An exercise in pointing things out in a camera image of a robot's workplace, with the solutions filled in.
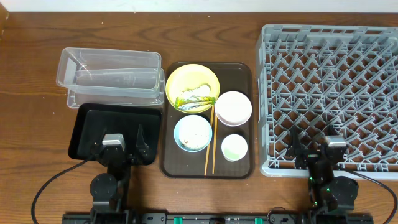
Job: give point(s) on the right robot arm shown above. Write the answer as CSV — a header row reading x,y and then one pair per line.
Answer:
x,y
332,197

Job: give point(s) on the lower clear plastic bin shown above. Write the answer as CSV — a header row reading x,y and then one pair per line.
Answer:
x,y
75,100

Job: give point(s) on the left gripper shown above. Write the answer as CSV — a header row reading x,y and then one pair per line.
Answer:
x,y
144,152

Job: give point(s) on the black waste tray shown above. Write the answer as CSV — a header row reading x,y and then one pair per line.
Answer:
x,y
95,119

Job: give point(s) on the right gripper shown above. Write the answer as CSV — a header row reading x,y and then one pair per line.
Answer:
x,y
295,150

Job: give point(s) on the white tissue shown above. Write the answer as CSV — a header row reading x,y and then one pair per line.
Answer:
x,y
203,90

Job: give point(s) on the pale green cup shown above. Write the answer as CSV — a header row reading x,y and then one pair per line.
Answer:
x,y
234,147

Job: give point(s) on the leftover cooked rice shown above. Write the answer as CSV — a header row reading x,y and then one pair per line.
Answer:
x,y
194,135

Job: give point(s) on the green snack wrapper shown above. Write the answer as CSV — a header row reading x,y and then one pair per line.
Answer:
x,y
193,102

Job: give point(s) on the clear plastic bin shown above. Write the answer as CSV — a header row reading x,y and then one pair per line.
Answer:
x,y
75,100
110,72

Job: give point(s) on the light blue bowl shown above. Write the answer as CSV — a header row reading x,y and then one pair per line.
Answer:
x,y
194,118

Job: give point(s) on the grey plastic dishwasher rack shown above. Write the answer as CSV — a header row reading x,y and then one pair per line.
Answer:
x,y
313,77

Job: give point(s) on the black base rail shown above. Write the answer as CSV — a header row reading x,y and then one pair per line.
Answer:
x,y
161,218

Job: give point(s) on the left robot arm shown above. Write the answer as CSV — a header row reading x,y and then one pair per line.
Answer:
x,y
109,190

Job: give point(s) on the upper clear plastic bin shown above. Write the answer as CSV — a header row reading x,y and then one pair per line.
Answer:
x,y
110,72

